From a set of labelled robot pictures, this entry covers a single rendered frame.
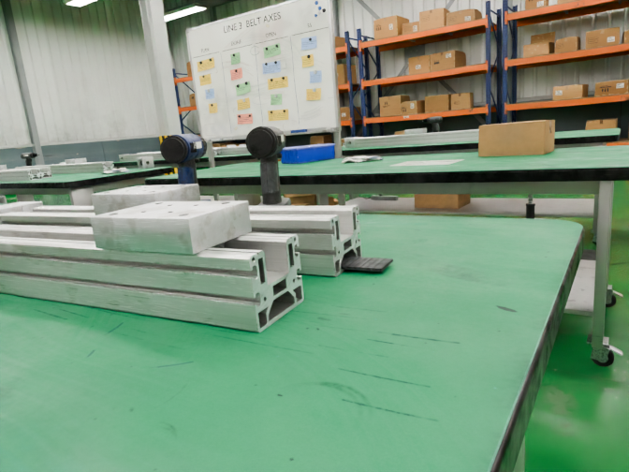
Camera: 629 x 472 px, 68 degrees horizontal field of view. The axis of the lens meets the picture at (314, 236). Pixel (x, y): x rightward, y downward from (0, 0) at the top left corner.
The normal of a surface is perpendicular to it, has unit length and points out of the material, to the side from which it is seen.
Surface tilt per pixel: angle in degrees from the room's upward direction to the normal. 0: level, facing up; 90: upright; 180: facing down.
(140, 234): 90
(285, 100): 90
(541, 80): 90
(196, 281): 90
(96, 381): 0
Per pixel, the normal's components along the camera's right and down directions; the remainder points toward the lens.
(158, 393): -0.08, -0.97
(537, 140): -0.59, 0.21
